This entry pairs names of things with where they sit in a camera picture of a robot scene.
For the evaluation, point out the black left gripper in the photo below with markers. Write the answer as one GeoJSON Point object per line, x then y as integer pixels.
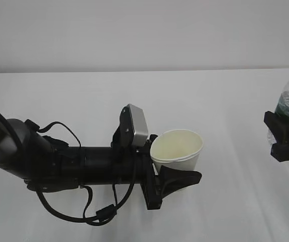
{"type": "Point", "coordinates": [133, 164]}

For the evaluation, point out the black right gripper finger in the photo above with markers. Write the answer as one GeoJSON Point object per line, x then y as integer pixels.
{"type": "Point", "coordinates": [279, 127]}

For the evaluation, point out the white paper cup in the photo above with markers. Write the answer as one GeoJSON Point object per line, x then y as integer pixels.
{"type": "Point", "coordinates": [176, 149]}

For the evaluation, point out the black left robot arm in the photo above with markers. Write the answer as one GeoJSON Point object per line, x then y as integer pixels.
{"type": "Point", "coordinates": [48, 165]}

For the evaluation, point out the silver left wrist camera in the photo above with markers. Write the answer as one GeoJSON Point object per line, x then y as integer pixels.
{"type": "Point", "coordinates": [132, 129]}

